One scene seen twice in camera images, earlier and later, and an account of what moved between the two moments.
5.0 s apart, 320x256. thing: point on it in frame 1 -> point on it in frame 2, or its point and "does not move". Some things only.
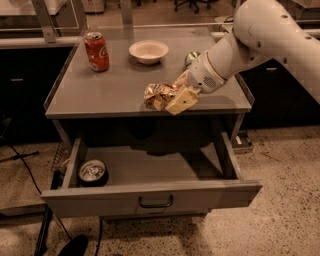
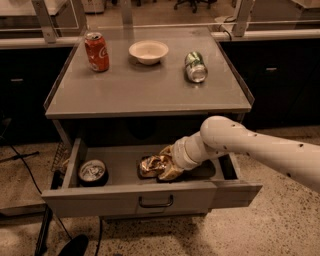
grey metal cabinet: [99, 89] does not move
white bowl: [148, 51] does not move
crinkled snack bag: [158, 95] -> [148, 165]
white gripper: [204, 75] -> [179, 155]
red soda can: [97, 51] does not move
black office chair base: [194, 3] does not move
